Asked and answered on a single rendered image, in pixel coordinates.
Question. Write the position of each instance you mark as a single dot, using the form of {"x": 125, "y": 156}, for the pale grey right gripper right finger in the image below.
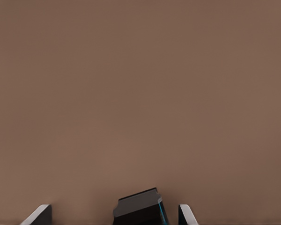
{"x": 185, "y": 216}

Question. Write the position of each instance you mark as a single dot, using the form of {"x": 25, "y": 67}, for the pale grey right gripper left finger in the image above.
{"x": 41, "y": 216}

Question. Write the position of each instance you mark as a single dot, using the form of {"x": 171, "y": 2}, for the yellow button with black base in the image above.
{"x": 138, "y": 211}

